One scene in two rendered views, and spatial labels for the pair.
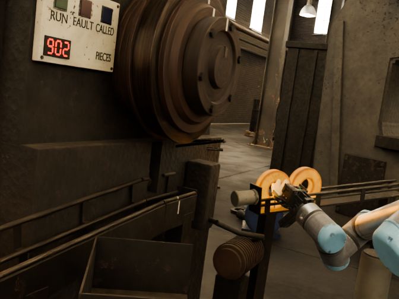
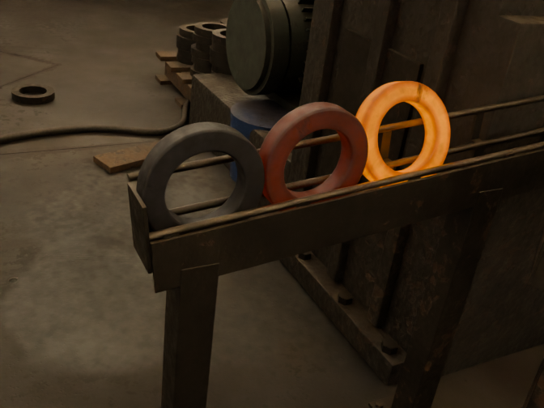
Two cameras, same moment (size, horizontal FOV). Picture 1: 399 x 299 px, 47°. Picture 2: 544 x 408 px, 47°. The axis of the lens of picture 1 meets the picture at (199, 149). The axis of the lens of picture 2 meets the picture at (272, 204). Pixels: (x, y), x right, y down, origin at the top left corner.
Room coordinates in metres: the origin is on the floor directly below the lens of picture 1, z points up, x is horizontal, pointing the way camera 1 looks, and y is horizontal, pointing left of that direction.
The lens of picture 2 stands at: (-0.19, 0.06, 1.06)
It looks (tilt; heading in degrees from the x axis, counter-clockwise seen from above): 28 degrees down; 33
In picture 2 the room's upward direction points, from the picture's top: 8 degrees clockwise
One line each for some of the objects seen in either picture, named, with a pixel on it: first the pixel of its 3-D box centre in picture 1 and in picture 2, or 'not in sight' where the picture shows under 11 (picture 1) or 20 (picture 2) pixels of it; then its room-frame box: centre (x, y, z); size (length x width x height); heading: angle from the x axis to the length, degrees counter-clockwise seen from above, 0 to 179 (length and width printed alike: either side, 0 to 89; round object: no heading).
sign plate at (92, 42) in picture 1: (80, 29); not in sight; (1.13, 0.32, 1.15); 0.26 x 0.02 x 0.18; 153
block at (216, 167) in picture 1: (199, 194); not in sight; (1.60, -0.02, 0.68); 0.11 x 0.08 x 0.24; 63
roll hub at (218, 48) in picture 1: (215, 67); not in sight; (1.34, -0.01, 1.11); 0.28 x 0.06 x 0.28; 153
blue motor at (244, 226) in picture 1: (263, 210); not in sight; (3.58, -0.57, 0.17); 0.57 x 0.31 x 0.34; 173
